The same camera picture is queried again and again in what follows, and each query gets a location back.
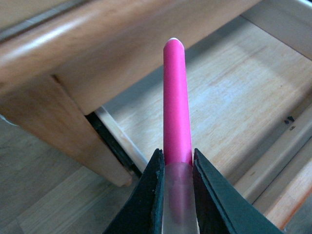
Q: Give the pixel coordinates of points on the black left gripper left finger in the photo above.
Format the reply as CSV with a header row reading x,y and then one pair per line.
x,y
143,211

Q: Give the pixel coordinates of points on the pink highlighter marker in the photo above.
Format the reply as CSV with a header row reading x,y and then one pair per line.
x,y
179,215

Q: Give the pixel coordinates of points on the black drawer slide rail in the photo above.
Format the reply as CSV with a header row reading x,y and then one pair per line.
x,y
112,144

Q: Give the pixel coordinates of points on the wooden top drawer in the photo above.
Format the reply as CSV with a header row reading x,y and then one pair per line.
x,y
249,68

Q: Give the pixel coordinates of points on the wooden dresser cabinet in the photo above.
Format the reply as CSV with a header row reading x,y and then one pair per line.
x,y
54,75

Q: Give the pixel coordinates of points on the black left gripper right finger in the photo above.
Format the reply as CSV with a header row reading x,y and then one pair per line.
x,y
220,208

